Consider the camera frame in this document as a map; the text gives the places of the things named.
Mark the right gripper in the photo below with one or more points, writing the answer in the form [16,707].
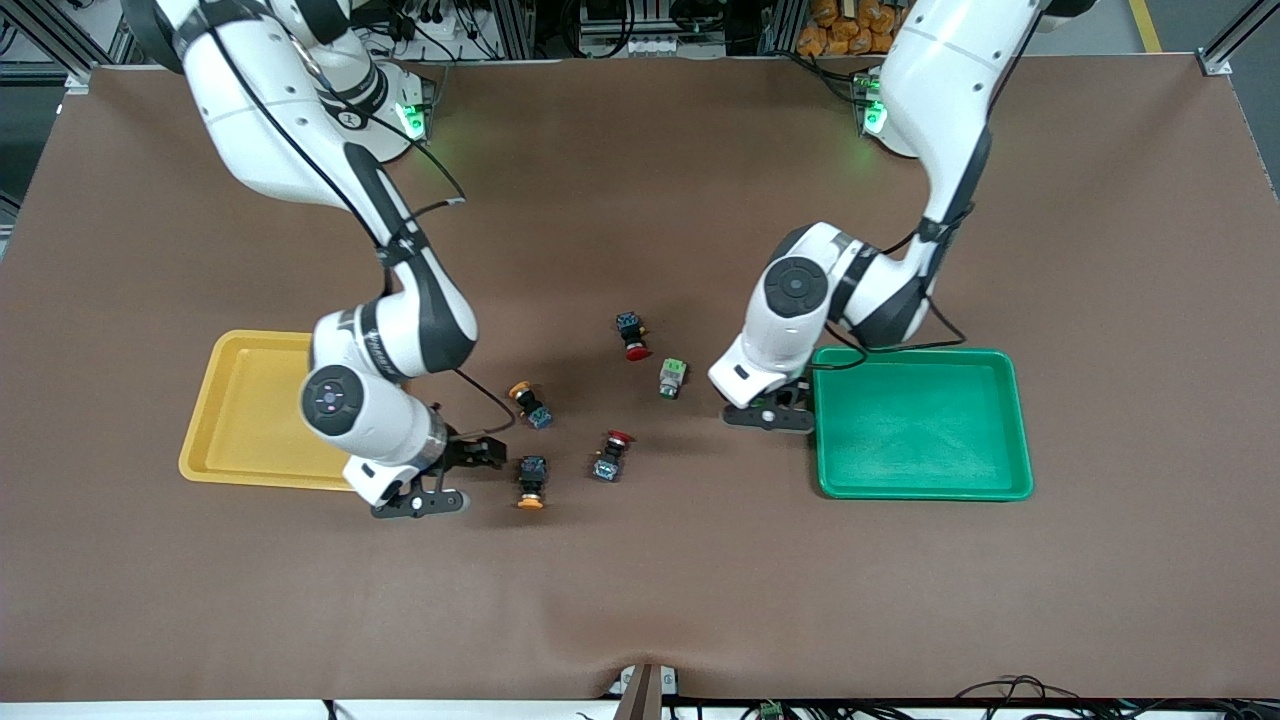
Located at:
[464,453]

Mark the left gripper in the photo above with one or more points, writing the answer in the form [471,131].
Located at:
[797,388]

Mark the yellow push button switch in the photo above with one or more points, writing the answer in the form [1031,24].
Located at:
[532,472]
[535,410]

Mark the green push button switch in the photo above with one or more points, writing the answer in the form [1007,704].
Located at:
[672,378]

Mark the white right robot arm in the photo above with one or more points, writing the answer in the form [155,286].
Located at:
[260,110]

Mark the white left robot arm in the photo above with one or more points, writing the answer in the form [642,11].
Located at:
[940,80]

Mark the green plastic tray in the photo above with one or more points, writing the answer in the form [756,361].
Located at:
[920,430]

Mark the brown table cover mat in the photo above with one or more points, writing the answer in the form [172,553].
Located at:
[640,580]

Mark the yellow plastic tray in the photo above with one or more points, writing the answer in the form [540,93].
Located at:
[250,410]

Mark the small green connector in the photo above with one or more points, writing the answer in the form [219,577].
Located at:
[770,710]

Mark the orange packed bag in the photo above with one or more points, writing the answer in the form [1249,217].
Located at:
[850,30]

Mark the white power strip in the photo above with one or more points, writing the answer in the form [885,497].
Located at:
[640,46]

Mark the red push button switch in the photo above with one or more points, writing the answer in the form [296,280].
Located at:
[630,328]
[608,462]

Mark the metal table edge bracket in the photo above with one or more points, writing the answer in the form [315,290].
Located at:
[640,695]

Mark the aluminium frame profile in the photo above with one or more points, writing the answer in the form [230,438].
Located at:
[60,50]
[1215,62]

